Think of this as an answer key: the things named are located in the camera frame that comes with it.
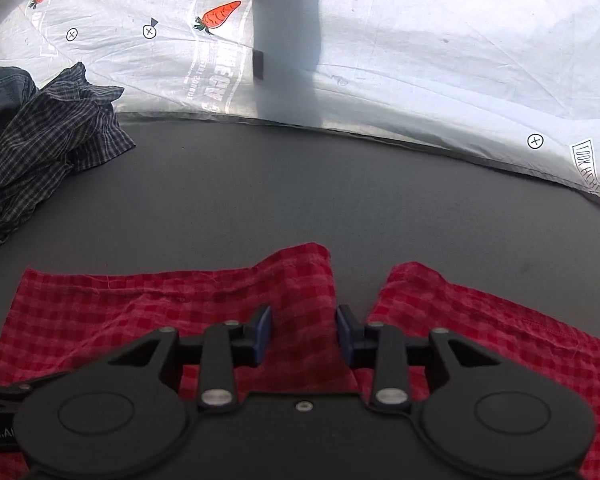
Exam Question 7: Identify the blue denim jeans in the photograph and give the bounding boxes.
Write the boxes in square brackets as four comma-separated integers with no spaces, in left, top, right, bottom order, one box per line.
[0,67,39,173]

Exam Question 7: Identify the white printed curtain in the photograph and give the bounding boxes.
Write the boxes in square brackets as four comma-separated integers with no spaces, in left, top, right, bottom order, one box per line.
[0,0,600,207]

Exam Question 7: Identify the dark plaid shirt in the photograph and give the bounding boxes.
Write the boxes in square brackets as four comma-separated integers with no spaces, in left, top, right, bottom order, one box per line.
[0,62,137,254]

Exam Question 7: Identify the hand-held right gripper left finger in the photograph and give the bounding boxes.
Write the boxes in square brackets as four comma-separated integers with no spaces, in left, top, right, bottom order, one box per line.
[107,304,274,409]

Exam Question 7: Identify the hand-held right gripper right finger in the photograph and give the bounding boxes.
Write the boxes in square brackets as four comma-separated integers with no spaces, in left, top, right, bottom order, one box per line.
[335,304,504,409]

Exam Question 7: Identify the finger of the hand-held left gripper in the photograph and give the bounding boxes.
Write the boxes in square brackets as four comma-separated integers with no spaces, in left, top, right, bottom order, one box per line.
[0,370,76,402]

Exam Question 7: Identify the red checked shorts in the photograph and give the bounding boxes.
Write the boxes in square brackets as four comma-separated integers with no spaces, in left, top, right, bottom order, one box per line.
[0,242,600,480]

